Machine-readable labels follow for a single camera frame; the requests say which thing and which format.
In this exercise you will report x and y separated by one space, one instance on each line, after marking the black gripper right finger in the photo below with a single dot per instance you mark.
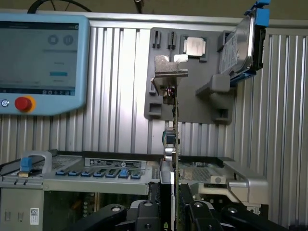
202 216

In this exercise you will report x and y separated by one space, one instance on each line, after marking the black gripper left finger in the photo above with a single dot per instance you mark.
144 216

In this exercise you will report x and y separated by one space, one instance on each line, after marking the grey open PC case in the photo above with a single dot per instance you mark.
96 185

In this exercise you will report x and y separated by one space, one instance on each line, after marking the grey plastic parts rack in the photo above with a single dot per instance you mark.
199 110

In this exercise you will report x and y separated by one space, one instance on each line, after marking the silver CPU chip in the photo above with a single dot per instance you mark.
195 47

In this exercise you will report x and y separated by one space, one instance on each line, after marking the hard disk in blue caddy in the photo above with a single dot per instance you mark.
240 50

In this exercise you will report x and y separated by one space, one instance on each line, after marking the light blue teach pendant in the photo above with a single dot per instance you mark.
43 60

